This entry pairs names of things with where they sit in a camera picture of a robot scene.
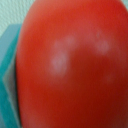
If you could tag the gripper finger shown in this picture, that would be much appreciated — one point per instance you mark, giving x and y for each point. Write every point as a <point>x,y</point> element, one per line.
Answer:
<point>9,113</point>

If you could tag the red tomato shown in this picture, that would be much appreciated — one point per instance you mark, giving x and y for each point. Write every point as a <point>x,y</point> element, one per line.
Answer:
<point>72,65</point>

